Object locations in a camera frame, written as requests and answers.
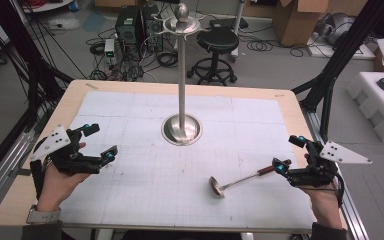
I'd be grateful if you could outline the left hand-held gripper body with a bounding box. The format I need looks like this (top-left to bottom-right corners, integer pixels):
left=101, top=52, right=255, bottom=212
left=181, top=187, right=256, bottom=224
left=29, top=124, right=104, bottom=177

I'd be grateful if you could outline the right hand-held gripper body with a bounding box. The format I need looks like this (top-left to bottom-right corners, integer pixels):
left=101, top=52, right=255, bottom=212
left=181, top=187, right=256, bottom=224
left=285, top=139, right=373, bottom=188

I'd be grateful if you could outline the metal ladle with brown handle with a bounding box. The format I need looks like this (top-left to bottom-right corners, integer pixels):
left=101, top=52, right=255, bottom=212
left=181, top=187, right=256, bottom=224
left=208, top=158, right=293, bottom=200

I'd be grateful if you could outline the metal utensil stand with hooks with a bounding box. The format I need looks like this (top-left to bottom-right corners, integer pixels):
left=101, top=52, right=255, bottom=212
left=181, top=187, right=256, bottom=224
left=152, top=2, right=211, bottom=147

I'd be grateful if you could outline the person's left hand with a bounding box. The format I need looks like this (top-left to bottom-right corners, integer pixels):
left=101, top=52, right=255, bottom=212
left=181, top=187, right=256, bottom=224
left=36, top=142, right=92, bottom=213

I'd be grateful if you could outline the person's right hand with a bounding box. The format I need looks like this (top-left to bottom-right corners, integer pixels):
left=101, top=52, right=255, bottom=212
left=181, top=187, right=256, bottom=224
left=299, top=153, right=344, bottom=231

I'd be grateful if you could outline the grey wristwatch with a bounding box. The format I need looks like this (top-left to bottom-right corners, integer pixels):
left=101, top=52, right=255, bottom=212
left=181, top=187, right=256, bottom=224
left=25, top=204, right=63, bottom=225

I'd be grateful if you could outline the white grid mat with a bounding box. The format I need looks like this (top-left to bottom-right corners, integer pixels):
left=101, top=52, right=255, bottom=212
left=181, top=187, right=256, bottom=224
left=59, top=90, right=315, bottom=232

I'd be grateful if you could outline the small white power box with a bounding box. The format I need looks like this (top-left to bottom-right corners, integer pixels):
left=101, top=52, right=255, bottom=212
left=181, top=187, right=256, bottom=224
left=103, top=38, right=116, bottom=66

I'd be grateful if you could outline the white foam block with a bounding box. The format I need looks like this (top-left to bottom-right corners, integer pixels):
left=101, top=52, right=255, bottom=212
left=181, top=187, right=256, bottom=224
left=345, top=71, right=384, bottom=144

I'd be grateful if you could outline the black computer tower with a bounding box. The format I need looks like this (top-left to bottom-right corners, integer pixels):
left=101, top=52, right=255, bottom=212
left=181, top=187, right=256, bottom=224
left=114, top=4, right=164, bottom=52

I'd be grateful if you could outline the brown cardboard box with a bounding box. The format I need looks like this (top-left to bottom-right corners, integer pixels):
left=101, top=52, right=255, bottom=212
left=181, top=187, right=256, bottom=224
left=272, top=0, right=332, bottom=48

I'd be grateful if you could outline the grey rounded device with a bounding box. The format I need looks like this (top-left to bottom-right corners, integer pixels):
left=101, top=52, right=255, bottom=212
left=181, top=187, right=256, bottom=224
left=315, top=12, right=356, bottom=46

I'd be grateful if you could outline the white pole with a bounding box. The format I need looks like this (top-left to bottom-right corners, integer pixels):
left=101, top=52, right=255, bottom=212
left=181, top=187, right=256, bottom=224
left=230, top=0, right=246, bottom=62

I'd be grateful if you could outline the black round stool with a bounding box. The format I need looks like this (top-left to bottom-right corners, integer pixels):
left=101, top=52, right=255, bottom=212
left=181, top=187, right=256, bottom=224
left=186, top=27, right=241, bottom=87

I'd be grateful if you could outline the white round table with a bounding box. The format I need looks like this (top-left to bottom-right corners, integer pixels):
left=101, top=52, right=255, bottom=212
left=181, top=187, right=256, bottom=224
left=21, top=0, right=76, bottom=15

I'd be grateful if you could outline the black flat device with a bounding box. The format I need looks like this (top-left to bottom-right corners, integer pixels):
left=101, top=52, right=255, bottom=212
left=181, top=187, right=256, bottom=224
left=208, top=16, right=250, bottom=31

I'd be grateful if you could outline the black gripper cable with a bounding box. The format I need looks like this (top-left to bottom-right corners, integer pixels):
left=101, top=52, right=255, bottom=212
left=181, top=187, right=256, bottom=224
left=331, top=169, right=346, bottom=207

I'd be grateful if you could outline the aluminium rail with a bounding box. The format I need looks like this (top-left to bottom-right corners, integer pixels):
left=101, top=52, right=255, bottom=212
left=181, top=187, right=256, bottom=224
left=0, top=108, right=49, bottom=219
left=300, top=101, right=370, bottom=240

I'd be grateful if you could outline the coiled black cable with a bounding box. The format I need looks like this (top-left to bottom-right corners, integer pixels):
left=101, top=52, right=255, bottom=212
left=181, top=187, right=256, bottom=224
left=245, top=37, right=275, bottom=53
left=89, top=41, right=107, bottom=57
left=155, top=51, right=180, bottom=68

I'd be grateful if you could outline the black frame stand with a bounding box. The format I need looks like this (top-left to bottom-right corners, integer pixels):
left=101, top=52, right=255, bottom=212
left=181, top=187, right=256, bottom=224
left=0, top=0, right=75, bottom=134
left=291, top=0, right=384, bottom=142

